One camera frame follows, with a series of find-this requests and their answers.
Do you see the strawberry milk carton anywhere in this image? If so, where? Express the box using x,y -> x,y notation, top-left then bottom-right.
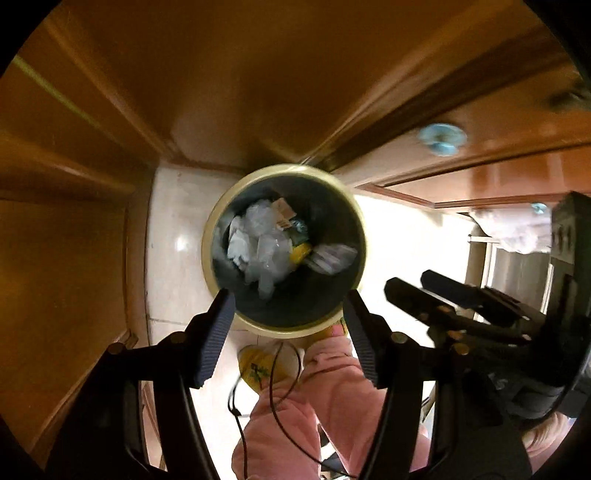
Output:
304,244 -> 358,276

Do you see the yellow rimmed trash bin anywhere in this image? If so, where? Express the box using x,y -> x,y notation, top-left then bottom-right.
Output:
201,164 -> 367,339

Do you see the clear plastic bag trash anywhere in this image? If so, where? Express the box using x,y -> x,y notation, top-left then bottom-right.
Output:
226,200 -> 294,300

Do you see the stainless steel appliance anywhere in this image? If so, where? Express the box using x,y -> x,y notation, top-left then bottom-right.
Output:
465,224 -> 553,313

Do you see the yellow snack packet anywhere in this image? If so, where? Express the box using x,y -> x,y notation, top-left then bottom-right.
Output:
290,243 -> 311,265

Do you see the pink trouser leg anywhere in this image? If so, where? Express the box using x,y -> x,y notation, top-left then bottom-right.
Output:
230,333 -> 433,480

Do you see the wooden cabinet door right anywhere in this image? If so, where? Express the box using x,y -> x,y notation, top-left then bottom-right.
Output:
335,64 -> 590,209

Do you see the yellow embroidered left slipper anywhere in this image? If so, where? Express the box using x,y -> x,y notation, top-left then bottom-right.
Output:
238,342 -> 303,394

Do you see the black thin cable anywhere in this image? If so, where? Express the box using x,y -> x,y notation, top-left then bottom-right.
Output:
227,340 -> 357,480

